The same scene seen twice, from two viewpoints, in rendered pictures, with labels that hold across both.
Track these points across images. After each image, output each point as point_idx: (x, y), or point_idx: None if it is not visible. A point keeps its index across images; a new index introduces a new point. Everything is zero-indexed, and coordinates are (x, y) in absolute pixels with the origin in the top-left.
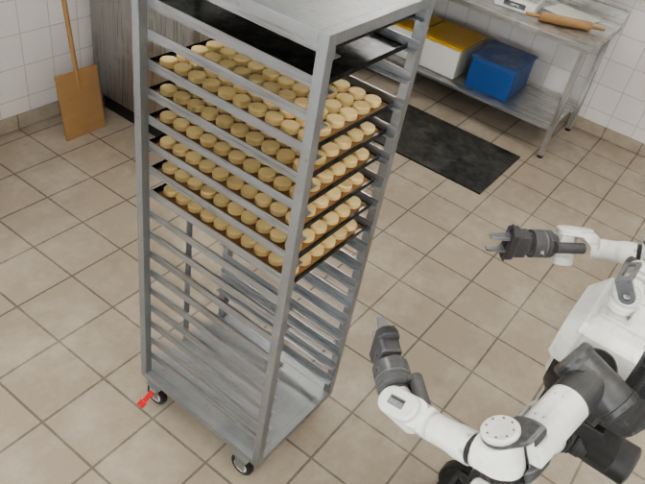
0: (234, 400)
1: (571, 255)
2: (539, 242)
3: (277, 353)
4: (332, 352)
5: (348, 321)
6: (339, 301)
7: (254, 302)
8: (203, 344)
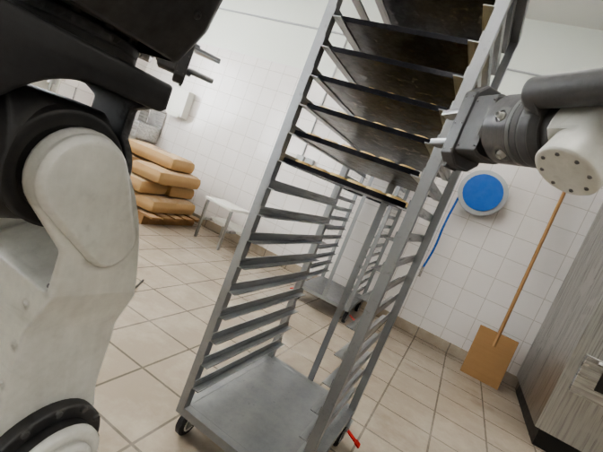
0: (236, 352)
1: (586, 126)
2: (509, 96)
3: (242, 237)
4: (314, 407)
5: (345, 364)
6: (353, 324)
7: (285, 219)
8: (272, 295)
